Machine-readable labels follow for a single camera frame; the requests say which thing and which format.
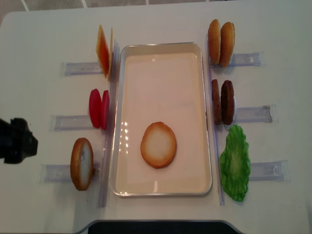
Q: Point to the green lettuce leaf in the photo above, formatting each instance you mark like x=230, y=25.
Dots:
x=235, y=164

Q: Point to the bread slice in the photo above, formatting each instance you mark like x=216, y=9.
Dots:
x=81, y=166
x=158, y=145

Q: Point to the bun slice top left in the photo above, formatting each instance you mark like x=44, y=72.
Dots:
x=214, y=41

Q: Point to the red tomato slice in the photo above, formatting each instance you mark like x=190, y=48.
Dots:
x=104, y=110
x=95, y=108

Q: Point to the red tomato slice right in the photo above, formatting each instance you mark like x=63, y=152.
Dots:
x=104, y=110

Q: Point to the bun slice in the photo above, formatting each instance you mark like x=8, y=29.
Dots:
x=227, y=43
x=214, y=41

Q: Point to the brown meat patty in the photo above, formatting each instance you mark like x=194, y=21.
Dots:
x=227, y=102
x=216, y=102

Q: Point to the white rectangular metal tray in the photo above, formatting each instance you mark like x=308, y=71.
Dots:
x=161, y=83

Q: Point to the red tomato slice left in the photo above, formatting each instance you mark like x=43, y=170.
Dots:
x=95, y=108

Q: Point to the orange cheese slice left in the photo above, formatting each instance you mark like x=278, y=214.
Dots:
x=102, y=51

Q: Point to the bun slice top right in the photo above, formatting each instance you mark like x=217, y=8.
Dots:
x=227, y=43

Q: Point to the brown meat patty right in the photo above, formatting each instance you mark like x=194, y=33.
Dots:
x=227, y=102

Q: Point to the yellow cheese slice right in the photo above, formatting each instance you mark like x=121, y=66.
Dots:
x=110, y=56

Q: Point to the brown meat patty left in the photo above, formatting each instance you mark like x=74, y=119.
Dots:
x=216, y=102

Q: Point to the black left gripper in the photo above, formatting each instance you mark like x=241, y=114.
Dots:
x=16, y=141

